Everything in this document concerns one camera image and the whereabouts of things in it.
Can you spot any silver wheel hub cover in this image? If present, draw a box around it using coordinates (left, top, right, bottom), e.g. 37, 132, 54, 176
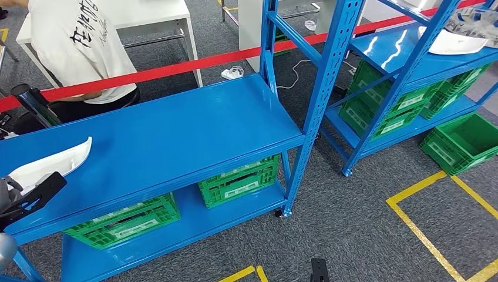
443, 5, 498, 49

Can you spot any person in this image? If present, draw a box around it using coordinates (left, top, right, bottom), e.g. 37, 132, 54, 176
0, 0, 142, 135

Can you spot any black stanchion post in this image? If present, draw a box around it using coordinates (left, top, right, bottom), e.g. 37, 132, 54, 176
9, 83, 63, 129

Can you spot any black round stool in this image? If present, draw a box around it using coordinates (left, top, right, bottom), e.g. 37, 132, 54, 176
110, 86, 142, 110

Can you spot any white cable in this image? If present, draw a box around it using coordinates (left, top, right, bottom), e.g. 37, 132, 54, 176
276, 59, 356, 90

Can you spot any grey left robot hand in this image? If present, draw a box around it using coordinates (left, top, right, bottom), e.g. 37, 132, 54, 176
0, 176, 24, 215

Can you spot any blue metal shelf rack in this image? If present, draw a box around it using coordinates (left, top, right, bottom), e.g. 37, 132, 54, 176
0, 0, 366, 282
319, 0, 498, 178

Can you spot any open green plastic crate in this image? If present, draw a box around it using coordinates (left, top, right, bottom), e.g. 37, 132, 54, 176
273, 29, 292, 57
418, 113, 498, 177

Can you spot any white curved shell part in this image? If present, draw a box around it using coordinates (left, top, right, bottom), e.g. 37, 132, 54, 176
418, 25, 489, 56
6, 137, 93, 196

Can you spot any white power strip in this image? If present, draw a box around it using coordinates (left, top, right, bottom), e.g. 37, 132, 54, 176
221, 66, 245, 81

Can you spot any black left wrist bracket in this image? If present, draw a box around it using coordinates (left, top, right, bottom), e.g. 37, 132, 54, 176
0, 172, 68, 231

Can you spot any folded green plastic crate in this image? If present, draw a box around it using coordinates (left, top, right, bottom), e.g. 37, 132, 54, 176
438, 64, 493, 100
347, 58, 446, 119
337, 95, 429, 142
198, 154, 281, 210
419, 87, 473, 120
63, 192, 181, 251

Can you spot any red barrier belt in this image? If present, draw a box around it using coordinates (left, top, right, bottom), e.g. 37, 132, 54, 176
0, 0, 487, 113

